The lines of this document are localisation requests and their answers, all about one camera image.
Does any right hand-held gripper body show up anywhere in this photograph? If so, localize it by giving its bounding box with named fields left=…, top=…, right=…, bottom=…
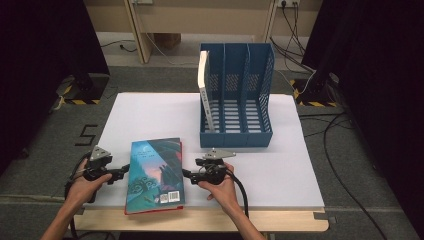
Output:
left=195, top=148, right=237, bottom=186

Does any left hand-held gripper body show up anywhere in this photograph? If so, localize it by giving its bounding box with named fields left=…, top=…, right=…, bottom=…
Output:
left=83, top=145, right=118, bottom=183

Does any blue plastic file rack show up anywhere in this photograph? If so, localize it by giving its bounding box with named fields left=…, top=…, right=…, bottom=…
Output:
left=198, top=42, right=276, bottom=149

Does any red book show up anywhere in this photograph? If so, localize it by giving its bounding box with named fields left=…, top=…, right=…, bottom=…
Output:
left=124, top=140, right=185, bottom=216

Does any white book with picture grid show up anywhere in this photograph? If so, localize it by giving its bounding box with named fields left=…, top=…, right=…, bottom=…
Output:
left=197, top=50, right=217, bottom=133

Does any person's right hand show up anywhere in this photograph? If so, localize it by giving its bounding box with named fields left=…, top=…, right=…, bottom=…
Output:
left=198, top=163, right=239, bottom=213

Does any person's left hand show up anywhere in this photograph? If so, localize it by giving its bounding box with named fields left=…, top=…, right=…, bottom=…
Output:
left=66, top=158, right=113, bottom=205

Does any white board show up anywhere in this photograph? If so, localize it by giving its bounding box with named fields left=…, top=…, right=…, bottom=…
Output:
left=79, top=92, right=326, bottom=211

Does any black stand base hazard tape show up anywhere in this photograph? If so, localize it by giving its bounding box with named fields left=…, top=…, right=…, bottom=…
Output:
left=55, top=73, right=111, bottom=106
left=289, top=71, right=341, bottom=108

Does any black curtain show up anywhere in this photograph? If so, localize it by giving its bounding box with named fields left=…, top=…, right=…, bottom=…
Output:
left=0, top=0, right=112, bottom=174
left=301, top=0, right=424, bottom=231

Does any beige wooden desk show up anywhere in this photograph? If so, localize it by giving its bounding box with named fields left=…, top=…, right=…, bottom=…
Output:
left=83, top=0, right=324, bottom=65

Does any thick black gripper cable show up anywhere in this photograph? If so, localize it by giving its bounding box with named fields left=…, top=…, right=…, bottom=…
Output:
left=226, top=168, right=250, bottom=219

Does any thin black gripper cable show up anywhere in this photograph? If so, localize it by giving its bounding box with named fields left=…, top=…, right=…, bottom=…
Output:
left=63, top=151, right=116, bottom=240

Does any long black floor cable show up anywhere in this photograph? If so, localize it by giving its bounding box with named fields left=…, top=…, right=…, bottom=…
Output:
left=298, top=111, right=389, bottom=240

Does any short black floor cable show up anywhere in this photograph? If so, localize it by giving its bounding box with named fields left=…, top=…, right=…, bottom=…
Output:
left=101, top=39, right=138, bottom=54

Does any white floor cable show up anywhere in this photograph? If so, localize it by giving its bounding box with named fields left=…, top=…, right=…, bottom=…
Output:
left=144, top=33, right=201, bottom=67

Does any black cable bundle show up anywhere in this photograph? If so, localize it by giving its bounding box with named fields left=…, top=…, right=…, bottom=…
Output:
left=269, top=2, right=316, bottom=73

